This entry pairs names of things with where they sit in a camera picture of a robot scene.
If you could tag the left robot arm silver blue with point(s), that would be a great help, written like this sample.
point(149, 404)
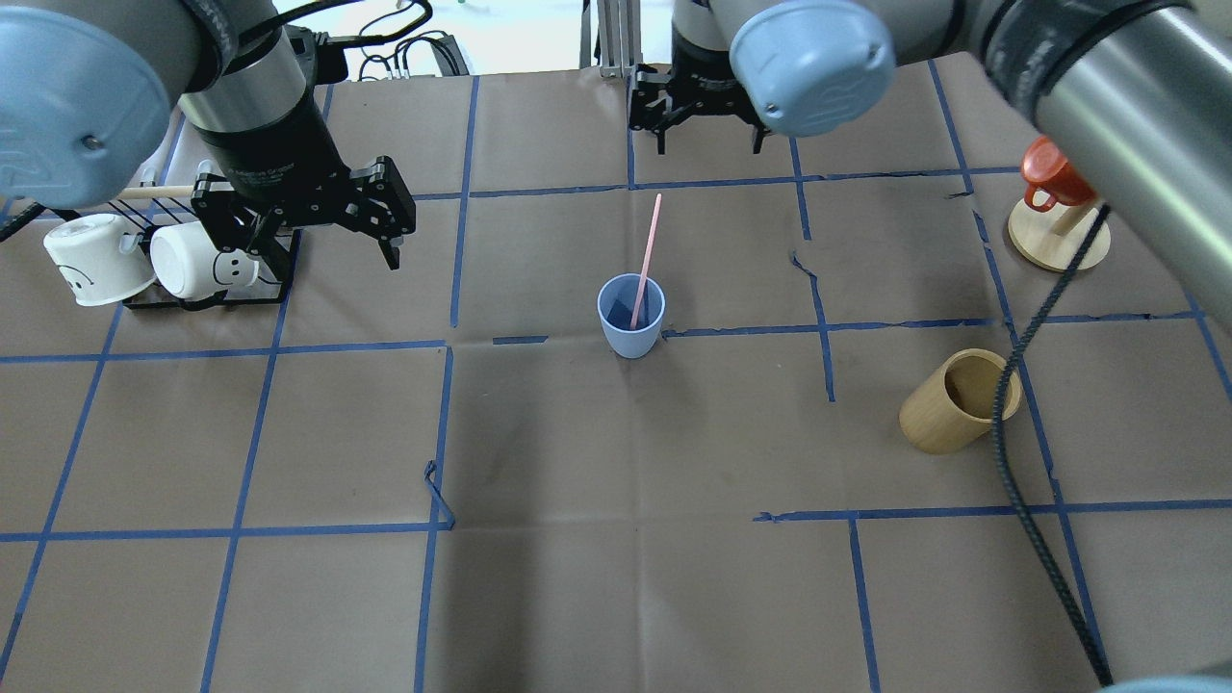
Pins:
point(88, 90)

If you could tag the white smiley mug left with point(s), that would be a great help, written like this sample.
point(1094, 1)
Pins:
point(99, 258)

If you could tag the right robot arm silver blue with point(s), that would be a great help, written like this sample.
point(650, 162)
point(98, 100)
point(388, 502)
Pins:
point(1136, 94)

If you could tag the pink chopstick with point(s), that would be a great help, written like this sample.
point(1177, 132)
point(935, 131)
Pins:
point(646, 260)

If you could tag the white smiley mug right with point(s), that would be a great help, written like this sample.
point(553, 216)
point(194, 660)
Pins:
point(188, 265)

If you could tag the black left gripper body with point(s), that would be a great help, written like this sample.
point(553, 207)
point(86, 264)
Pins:
point(272, 144)

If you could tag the aluminium frame post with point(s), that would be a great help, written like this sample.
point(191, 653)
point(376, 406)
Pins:
point(611, 37)

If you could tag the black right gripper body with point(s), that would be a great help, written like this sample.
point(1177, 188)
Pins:
point(701, 67)

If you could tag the bamboo cylinder holder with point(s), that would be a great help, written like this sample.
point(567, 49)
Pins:
point(951, 408)

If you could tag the light blue plastic cup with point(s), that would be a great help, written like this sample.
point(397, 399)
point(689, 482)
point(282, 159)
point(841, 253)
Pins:
point(614, 302)

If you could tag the black wire mug rack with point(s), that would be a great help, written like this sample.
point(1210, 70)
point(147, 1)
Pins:
point(173, 205)

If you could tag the white smiley mug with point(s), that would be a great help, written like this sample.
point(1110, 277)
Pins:
point(99, 258)
point(188, 265)

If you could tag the brown paper table mat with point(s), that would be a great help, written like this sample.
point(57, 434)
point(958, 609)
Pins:
point(443, 479)

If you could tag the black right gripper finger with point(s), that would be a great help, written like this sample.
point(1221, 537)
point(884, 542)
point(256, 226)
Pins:
point(758, 138)
point(661, 142)

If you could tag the orange mug on tree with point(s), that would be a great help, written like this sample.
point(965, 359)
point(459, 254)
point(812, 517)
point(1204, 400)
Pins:
point(1051, 178)

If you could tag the wooden mug tree stand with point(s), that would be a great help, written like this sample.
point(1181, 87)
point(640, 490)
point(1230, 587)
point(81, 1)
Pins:
point(1050, 239)

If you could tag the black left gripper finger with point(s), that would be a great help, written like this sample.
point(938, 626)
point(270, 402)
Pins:
point(270, 254)
point(390, 250)

